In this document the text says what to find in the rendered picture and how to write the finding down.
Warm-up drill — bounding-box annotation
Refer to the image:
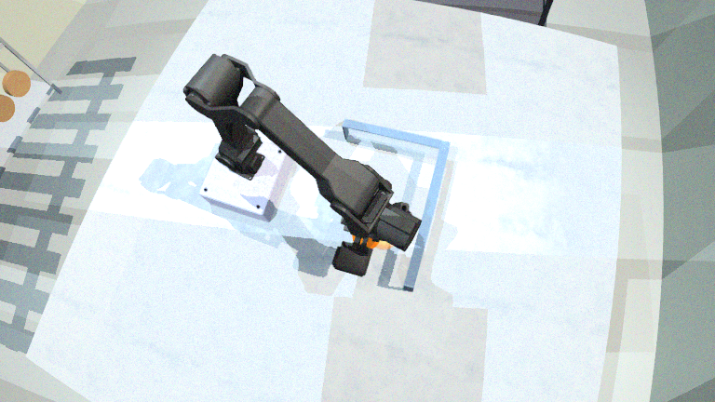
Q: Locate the clear low l-shaped wall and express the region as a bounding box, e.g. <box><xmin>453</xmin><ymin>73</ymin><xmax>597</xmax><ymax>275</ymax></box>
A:
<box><xmin>344</xmin><ymin>127</ymin><xmax>439</xmax><ymax>160</ymax></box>

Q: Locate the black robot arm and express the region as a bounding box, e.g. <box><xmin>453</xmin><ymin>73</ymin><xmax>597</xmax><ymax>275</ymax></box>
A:
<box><xmin>182</xmin><ymin>53</ymin><xmax>422</xmax><ymax>252</ymax></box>

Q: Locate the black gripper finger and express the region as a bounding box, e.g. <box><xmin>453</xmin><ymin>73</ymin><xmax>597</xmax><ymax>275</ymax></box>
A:
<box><xmin>341</xmin><ymin>240</ymin><xmax>373</xmax><ymax>256</ymax></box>

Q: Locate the translucent yellow ball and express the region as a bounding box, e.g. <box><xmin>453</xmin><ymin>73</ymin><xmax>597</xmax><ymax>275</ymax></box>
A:
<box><xmin>375</xmin><ymin>240</ymin><xmax>393</xmax><ymax>250</ymax></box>

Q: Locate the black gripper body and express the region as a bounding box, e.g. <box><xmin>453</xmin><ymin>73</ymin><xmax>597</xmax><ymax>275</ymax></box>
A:
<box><xmin>331</xmin><ymin>217</ymin><xmax>373</xmax><ymax>277</ymax></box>

